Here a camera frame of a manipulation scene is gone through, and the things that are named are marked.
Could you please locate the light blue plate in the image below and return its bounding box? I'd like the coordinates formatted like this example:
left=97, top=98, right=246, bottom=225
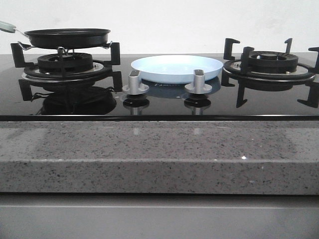
left=131, top=55, right=223, bottom=84

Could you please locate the black frying pan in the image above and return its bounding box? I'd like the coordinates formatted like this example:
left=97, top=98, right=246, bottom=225
left=11, top=28, right=111, bottom=49

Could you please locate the left silver stove knob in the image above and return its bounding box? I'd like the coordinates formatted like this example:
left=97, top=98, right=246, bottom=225
left=122, top=70, right=149, bottom=95

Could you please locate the silver stove knob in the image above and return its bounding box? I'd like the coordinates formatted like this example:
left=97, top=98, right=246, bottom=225
left=184, top=69, right=212, bottom=94
left=122, top=70, right=149, bottom=95

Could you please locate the right silver stove knob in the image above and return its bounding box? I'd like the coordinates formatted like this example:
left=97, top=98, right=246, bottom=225
left=184, top=69, right=212, bottom=94

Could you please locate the left black pan support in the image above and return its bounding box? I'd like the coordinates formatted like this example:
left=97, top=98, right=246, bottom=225
left=11, top=42, right=123, bottom=101

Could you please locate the left gas burner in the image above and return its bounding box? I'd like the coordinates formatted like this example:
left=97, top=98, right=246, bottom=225
left=37, top=53, right=93, bottom=74

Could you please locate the gas burner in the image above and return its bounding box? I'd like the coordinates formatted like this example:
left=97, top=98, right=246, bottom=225
left=248, top=51, right=299, bottom=74
left=37, top=53, right=93, bottom=74

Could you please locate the right gas burner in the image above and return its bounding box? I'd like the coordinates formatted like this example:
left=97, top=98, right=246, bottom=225
left=248, top=51, right=299, bottom=74

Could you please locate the black glass cooktop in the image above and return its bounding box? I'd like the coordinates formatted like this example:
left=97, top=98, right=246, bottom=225
left=0, top=55, right=319, bottom=121

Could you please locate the grey cabinet front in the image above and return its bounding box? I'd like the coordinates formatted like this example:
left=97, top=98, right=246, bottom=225
left=0, top=194, right=319, bottom=239

